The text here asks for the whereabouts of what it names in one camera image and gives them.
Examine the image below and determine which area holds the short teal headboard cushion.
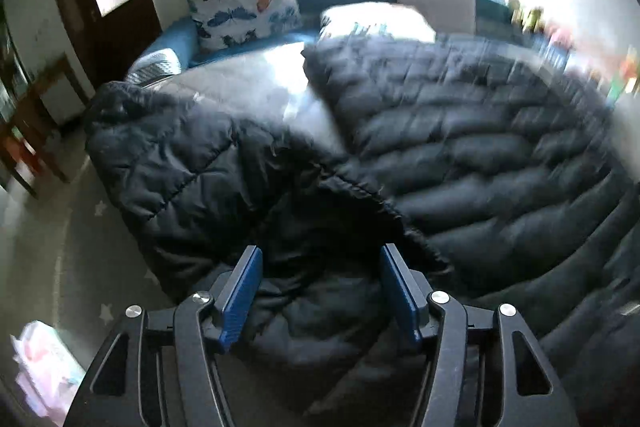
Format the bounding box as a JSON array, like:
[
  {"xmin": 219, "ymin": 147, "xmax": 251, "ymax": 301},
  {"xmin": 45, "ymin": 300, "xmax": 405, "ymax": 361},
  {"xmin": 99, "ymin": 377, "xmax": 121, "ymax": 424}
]
[{"xmin": 472, "ymin": 0, "xmax": 521, "ymax": 42}]

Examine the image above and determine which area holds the small butterfly print pillow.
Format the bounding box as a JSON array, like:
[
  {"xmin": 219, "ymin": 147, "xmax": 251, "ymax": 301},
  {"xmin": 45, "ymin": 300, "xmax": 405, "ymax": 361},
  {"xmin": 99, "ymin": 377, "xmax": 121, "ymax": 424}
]
[{"xmin": 319, "ymin": 2, "xmax": 437, "ymax": 44}]

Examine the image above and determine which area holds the grey star quilted blanket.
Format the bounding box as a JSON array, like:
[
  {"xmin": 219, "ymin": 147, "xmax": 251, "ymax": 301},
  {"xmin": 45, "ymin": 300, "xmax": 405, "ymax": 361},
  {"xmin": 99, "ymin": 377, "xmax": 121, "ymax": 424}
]
[{"xmin": 30, "ymin": 42, "xmax": 351, "ymax": 338}]

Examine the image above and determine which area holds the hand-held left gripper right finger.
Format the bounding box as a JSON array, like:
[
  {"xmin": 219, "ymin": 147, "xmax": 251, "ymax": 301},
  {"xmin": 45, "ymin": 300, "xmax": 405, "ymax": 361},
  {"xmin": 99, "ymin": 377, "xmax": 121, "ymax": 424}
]
[{"xmin": 378, "ymin": 244, "xmax": 581, "ymax": 427}]

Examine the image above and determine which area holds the pink cloth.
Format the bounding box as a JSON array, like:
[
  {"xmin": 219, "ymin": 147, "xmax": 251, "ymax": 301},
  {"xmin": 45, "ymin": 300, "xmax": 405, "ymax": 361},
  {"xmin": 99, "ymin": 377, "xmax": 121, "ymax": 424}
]
[{"xmin": 11, "ymin": 321, "xmax": 86, "ymax": 413}]

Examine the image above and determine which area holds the grey headboard cushion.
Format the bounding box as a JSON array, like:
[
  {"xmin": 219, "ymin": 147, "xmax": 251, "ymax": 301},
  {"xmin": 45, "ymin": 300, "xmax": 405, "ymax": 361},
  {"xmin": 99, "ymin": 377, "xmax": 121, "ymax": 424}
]
[{"xmin": 392, "ymin": 0, "xmax": 476, "ymax": 38}]

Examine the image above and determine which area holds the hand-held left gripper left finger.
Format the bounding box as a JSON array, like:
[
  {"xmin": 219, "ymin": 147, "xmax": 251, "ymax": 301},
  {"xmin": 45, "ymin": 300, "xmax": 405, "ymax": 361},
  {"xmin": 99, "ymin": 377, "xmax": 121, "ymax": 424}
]
[{"xmin": 65, "ymin": 245, "xmax": 264, "ymax": 427}]

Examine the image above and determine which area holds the black puffer jacket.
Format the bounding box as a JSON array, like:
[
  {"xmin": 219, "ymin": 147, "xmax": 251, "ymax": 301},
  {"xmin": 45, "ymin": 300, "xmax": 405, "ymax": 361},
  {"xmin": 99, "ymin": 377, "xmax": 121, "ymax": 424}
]
[{"xmin": 84, "ymin": 33, "xmax": 640, "ymax": 427}]

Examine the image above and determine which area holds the brown wooden furniture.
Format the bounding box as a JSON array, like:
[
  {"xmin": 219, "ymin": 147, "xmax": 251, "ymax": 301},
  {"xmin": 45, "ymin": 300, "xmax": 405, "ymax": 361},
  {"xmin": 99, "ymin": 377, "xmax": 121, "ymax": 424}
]
[{"xmin": 0, "ymin": 54, "xmax": 96, "ymax": 198}]

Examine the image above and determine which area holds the row of colourful plush toys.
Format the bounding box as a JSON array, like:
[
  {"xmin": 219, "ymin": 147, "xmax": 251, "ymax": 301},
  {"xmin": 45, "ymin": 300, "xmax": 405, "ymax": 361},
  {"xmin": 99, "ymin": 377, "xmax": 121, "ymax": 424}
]
[{"xmin": 507, "ymin": 0, "xmax": 640, "ymax": 108}]

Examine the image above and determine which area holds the large butterfly print pillow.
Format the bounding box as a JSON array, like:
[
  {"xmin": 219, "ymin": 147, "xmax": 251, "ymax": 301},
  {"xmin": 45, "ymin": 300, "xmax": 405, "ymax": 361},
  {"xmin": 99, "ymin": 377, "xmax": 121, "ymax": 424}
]
[{"xmin": 186, "ymin": 0, "xmax": 303, "ymax": 54}]

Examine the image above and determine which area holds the grey striped cloth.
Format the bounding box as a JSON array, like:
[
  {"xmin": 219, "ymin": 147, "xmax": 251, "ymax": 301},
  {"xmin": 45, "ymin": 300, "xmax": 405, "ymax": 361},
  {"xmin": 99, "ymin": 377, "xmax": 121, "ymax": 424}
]
[{"xmin": 125, "ymin": 49, "xmax": 183, "ymax": 85}]

